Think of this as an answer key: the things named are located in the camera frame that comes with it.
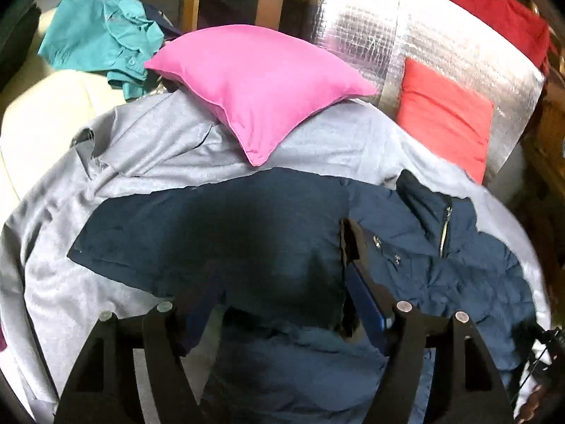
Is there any navy blue quilted jacket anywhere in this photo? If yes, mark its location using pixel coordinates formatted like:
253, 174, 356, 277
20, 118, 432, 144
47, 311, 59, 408
68, 169, 535, 423

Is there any grey bed sheet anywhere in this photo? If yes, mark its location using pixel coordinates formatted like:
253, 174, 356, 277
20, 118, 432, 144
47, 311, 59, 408
1, 90, 550, 409

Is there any red cushion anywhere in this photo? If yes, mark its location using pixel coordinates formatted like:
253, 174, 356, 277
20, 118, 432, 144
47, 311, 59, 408
397, 58, 494, 184

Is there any cream leather sofa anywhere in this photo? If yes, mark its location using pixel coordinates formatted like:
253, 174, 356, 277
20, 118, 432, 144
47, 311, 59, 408
1, 6, 133, 219

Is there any pink pillow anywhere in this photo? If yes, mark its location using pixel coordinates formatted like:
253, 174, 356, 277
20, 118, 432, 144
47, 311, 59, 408
144, 25, 376, 166

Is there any teal shirt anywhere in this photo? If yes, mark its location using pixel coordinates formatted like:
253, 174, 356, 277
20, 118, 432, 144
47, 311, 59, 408
38, 0, 165, 101

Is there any red blanket on railing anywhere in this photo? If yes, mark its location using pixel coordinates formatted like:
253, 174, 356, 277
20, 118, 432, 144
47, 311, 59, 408
449, 0, 551, 74

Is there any silver foil insulation panel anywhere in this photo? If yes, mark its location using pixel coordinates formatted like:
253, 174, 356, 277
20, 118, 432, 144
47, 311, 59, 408
304, 0, 545, 183

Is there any wooden base cabinet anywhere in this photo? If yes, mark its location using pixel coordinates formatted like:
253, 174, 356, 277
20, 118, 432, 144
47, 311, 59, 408
180, 0, 309, 37

